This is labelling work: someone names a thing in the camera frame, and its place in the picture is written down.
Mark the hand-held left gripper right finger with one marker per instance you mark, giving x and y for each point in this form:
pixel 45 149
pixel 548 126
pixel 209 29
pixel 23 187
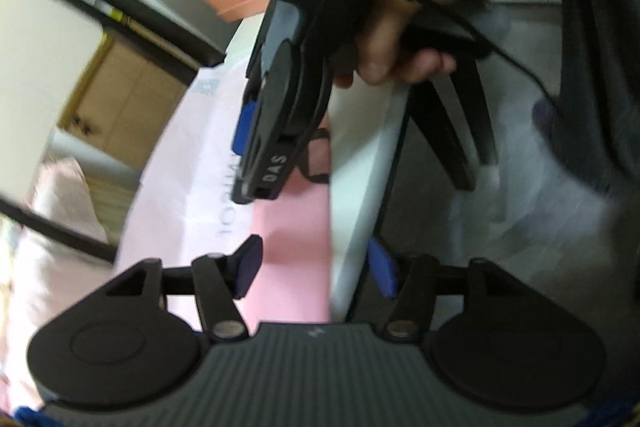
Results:
pixel 384 269

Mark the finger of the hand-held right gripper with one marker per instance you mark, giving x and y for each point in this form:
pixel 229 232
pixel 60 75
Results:
pixel 245 132

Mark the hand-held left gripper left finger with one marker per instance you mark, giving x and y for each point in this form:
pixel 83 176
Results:
pixel 248 264

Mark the white table with black legs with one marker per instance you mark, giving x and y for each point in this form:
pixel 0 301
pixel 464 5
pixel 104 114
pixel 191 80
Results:
pixel 360 187

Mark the cardboard box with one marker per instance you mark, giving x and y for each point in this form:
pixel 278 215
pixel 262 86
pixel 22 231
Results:
pixel 125 97

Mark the pink cloth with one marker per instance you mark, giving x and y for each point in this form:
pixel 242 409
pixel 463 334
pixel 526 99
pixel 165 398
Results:
pixel 45 257

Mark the person's dark clothing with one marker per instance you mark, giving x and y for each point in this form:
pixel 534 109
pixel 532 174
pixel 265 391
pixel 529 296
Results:
pixel 610 32

